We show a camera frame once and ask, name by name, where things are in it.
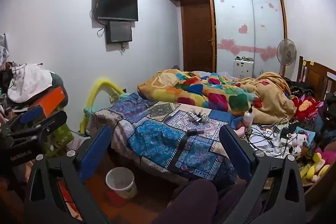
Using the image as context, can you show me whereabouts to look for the yellow foam tube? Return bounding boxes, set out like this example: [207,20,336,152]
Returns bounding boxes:
[80,78,125,134]

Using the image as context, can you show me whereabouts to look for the red floral box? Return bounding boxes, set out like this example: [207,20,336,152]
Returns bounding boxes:
[56,175,86,219]

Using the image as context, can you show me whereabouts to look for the blue patchwork bedspread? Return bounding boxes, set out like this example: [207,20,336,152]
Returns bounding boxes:
[92,93,237,185]

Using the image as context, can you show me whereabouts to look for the orange box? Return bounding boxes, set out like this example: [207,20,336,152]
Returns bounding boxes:
[26,86,66,118]

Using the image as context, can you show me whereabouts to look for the red plush toy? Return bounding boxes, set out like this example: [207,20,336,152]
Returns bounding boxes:
[291,97,324,121]

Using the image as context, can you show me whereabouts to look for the colourful heart blanket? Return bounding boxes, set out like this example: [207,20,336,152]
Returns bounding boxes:
[137,68,297,125]

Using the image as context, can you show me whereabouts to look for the white kitten plush toy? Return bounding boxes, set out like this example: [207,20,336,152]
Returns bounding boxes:
[287,132,314,159]

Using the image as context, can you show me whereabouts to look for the green bag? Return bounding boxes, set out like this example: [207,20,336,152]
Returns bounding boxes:
[43,119,74,159]

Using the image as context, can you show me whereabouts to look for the white appliance box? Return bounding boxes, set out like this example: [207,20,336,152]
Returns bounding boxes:
[233,56,255,79]

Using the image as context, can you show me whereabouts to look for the white waste bin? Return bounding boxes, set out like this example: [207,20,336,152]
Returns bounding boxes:
[106,167,137,199]

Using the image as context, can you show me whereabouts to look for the standing fan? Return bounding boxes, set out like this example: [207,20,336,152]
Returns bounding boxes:
[277,39,297,77]

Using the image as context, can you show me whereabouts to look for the small black wall monitor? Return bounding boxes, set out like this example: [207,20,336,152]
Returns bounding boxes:
[106,21,133,45]

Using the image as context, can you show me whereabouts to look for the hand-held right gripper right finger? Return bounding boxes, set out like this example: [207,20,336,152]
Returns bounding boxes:
[219,124,307,224]

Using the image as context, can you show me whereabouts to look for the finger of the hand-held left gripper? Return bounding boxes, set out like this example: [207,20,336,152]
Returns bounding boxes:
[16,111,68,147]
[8,105,45,132]

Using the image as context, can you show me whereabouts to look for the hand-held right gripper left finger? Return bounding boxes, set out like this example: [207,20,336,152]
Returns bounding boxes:
[24,124,112,224]

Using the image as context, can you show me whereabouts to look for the brown wooden door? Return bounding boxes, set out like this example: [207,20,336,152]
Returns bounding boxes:
[181,0,216,73]

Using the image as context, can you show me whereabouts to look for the white cloth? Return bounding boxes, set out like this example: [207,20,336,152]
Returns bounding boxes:
[7,64,53,104]

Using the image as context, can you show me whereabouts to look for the black bag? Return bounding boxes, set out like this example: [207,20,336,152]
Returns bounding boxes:
[286,80,315,98]

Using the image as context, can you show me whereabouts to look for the black wall television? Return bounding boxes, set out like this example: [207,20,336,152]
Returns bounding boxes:
[97,0,139,22]

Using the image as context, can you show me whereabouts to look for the wooden headboard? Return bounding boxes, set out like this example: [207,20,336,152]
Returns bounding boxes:
[297,56,336,101]

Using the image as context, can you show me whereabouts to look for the person's leg in dark trousers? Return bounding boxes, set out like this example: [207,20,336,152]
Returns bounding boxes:
[152,178,263,224]

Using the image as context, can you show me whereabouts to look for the yellow plush toy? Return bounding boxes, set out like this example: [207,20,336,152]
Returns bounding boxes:
[299,153,331,182]

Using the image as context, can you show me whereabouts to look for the white pump bottle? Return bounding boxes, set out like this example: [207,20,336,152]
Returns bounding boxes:
[243,103,256,128]

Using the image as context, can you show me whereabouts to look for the wooden wardrobe with sliding doors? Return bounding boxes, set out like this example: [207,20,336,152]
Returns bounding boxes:
[163,0,288,80]

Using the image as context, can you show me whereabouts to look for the pink heart stickers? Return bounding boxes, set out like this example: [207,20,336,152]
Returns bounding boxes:
[218,0,282,62]

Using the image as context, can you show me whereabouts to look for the tangle of cables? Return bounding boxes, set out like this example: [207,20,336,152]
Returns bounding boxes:
[244,119,297,156]

